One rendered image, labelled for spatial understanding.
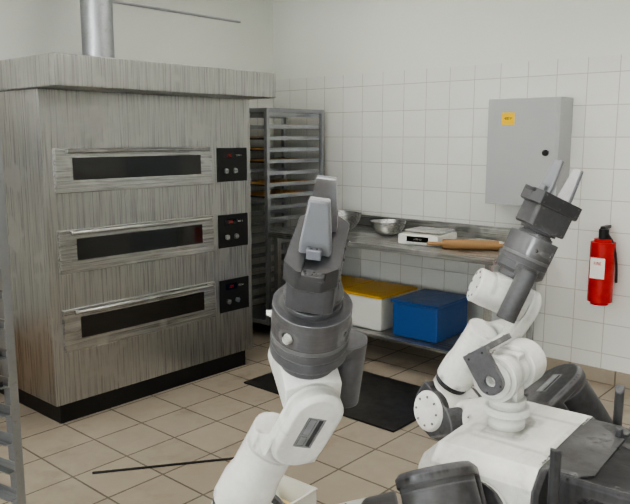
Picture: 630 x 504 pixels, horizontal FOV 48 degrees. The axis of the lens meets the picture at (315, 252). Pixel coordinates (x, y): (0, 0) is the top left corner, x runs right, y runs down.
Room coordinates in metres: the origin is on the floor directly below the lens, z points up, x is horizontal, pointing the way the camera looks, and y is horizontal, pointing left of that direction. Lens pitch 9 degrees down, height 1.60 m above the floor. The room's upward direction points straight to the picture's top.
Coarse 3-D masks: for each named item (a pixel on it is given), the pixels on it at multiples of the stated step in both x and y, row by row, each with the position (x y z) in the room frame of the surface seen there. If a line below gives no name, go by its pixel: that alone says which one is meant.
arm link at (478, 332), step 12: (540, 300) 1.24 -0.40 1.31; (528, 312) 1.23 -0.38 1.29; (468, 324) 1.29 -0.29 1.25; (480, 324) 1.30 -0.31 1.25; (492, 324) 1.31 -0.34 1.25; (504, 324) 1.29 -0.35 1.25; (516, 324) 1.25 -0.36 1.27; (528, 324) 1.24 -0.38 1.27; (468, 336) 1.28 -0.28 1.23; (480, 336) 1.26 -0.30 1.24; (492, 336) 1.28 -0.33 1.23; (516, 336) 1.25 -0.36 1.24; (492, 348) 1.26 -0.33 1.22
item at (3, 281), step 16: (0, 144) 2.07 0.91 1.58; (0, 160) 2.07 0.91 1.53; (0, 176) 2.07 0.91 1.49; (0, 192) 2.06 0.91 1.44; (0, 208) 2.06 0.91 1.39; (0, 224) 2.06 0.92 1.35; (0, 240) 2.05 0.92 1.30; (0, 256) 2.05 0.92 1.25; (0, 272) 2.05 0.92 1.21; (0, 288) 2.06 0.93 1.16; (0, 304) 2.06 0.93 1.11; (0, 336) 2.06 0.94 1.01; (16, 368) 2.07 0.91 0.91; (16, 384) 2.07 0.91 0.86; (16, 400) 2.07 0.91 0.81; (16, 416) 2.06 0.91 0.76; (16, 432) 2.06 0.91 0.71; (16, 448) 2.06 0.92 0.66; (16, 464) 2.05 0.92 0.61; (16, 480) 2.05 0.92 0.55
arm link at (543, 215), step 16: (528, 192) 1.24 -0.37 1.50; (544, 192) 1.23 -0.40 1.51; (528, 208) 1.25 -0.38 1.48; (544, 208) 1.23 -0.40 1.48; (560, 208) 1.24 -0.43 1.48; (576, 208) 1.25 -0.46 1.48; (528, 224) 1.25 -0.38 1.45; (544, 224) 1.24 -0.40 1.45; (560, 224) 1.25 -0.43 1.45; (512, 240) 1.25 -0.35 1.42; (528, 240) 1.23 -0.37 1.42; (544, 240) 1.23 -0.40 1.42; (528, 256) 1.22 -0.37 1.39; (544, 256) 1.22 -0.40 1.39
